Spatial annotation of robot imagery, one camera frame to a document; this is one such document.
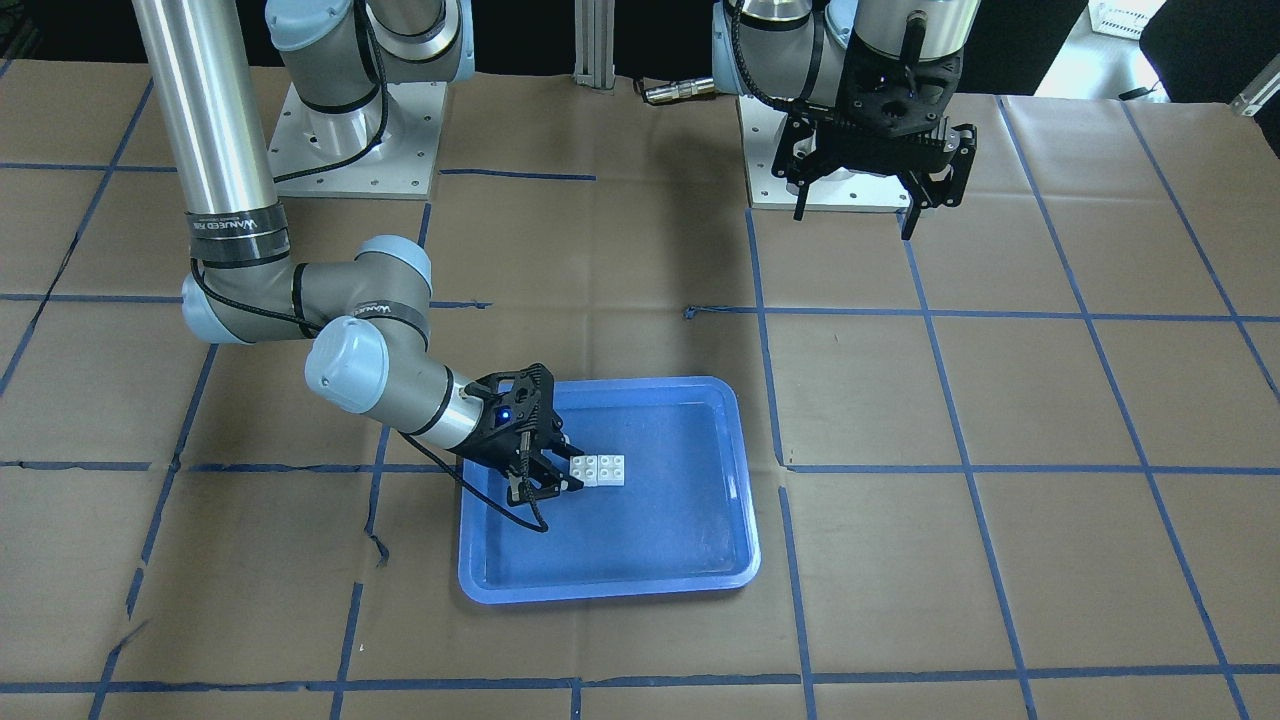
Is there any white block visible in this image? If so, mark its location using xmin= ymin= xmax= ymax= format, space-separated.
xmin=570 ymin=455 xmax=602 ymax=487

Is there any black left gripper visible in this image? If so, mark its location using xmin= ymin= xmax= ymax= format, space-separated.
xmin=772 ymin=42 xmax=977 ymax=242

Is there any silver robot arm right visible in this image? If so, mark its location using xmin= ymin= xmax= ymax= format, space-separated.
xmin=133 ymin=1 xmax=586 ymax=506

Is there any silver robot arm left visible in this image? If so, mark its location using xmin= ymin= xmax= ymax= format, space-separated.
xmin=712 ymin=1 xmax=979 ymax=240

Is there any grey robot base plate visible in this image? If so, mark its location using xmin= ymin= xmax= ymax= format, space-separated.
xmin=268 ymin=82 xmax=449 ymax=201
xmin=739 ymin=95 xmax=913 ymax=213

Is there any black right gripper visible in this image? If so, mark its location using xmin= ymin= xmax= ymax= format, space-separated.
xmin=454 ymin=363 xmax=588 ymax=505

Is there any blue plastic tray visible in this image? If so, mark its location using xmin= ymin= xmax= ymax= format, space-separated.
xmin=458 ymin=375 xmax=762 ymax=605

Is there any aluminium frame post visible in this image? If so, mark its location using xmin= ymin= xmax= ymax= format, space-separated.
xmin=572 ymin=0 xmax=616 ymax=94

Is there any brown paper table cover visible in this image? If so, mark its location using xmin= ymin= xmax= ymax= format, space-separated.
xmin=1 ymin=61 xmax=1279 ymax=719

